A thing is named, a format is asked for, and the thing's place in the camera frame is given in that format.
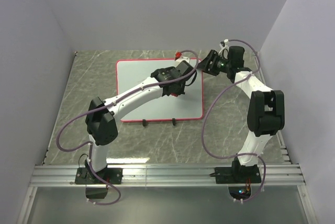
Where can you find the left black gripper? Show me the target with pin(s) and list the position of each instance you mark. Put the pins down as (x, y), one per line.
(182, 90)

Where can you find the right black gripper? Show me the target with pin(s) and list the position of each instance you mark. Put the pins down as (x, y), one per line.
(204, 64)

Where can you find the red framed whiteboard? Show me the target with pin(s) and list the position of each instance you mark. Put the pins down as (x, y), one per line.
(189, 106)

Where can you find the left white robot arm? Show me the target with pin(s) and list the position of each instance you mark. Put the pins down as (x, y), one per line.
(102, 123)

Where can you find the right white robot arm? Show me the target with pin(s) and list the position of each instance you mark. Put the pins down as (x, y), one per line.
(265, 117)

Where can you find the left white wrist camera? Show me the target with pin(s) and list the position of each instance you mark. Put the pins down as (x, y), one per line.
(179, 58)

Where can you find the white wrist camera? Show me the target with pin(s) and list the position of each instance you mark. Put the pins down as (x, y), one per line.
(179, 58)
(224, 48)

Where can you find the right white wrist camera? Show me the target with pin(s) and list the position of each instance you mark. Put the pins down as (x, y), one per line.
(224, 48)

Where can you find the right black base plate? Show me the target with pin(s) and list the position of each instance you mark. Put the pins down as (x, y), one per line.
(230, 175)

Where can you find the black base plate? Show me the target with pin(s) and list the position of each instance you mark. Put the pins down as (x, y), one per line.
(230, 175)
(84, 176)

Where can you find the aluminium front rail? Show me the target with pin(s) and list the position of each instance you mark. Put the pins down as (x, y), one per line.
(160, 175)

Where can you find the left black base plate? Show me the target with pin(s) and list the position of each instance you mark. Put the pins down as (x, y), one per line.
(84, 176)

